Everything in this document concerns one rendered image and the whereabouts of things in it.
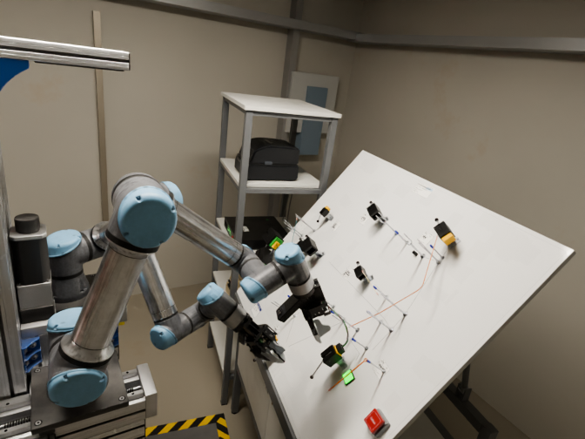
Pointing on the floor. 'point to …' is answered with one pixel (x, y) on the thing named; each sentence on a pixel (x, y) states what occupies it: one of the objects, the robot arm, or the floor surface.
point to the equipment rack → (225, 335)
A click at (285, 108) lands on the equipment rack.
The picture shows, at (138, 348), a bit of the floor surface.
